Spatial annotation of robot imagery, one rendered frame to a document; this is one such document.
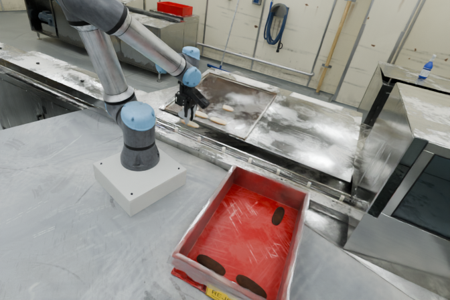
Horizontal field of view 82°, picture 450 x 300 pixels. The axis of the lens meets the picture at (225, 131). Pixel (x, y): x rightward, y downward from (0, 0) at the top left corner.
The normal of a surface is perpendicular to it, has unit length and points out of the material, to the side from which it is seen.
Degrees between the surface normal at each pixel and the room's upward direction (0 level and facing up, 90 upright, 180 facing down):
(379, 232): 90
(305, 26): 90
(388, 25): 90
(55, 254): 0
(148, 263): 0
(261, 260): 0
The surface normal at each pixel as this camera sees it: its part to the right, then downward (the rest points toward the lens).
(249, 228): 0.14, -0.84
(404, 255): -0.44, 0.40
